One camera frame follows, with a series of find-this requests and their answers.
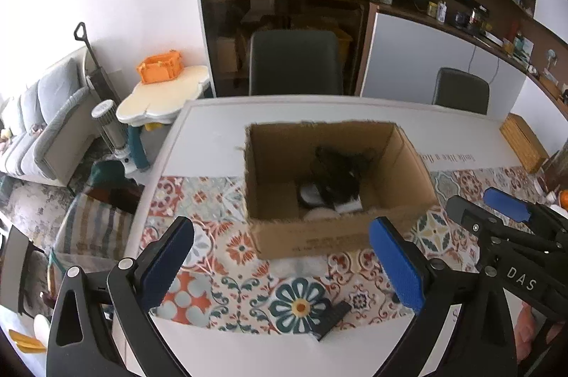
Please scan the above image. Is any black power adapter with cable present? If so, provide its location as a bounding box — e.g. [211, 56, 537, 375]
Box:
[311, 146, 376, 207]

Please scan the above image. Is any grey oval mouse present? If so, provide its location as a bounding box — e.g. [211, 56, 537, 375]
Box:
[296, 181, 326, 209]

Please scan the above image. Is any round pink night light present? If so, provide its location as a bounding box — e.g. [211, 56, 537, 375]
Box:
[303, 207, 340, 221]

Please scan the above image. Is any operator right hand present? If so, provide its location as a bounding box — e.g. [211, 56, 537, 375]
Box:
[514, 301, 565, 364]

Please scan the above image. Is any patterned table runner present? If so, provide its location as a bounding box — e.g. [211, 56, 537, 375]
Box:
[137, 165, 540, 336]

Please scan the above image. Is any striped cushion chair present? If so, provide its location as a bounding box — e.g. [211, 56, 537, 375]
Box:
[49, 194, 134, 275]

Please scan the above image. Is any black ribbed charger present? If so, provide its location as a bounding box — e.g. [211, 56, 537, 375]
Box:
[310, 301, 351, 342]

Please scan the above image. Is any brown cardboard box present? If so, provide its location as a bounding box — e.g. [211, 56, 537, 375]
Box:
[244, 120, 438, 260]

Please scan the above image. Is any dark dining chair right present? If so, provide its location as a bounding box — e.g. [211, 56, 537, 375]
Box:
[432, 67, 490, 115]

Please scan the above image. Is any dark dining chair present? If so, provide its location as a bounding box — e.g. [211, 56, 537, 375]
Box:
[432, 67, 490, 115]
[248, 30, 343, 96]

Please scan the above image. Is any white tower fan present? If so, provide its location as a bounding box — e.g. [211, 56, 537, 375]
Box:
[91, 99, 131, 165]

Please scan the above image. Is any white flower-shaped side table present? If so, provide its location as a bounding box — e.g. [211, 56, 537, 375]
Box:
[116, 65, 210, 127]

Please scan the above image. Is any grey sofa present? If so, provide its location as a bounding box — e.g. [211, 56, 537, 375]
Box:
[1, 47, 98, 187]

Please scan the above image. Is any upright vacuum cleaner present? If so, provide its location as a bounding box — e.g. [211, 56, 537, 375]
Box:
[73, 21, 119, 104]

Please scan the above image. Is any orange plastic crate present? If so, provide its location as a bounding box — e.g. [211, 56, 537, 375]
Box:
[137, 50, 184, 85]

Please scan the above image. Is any dark dining chair left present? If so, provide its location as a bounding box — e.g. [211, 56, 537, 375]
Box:
[248, 30, 343, 96]

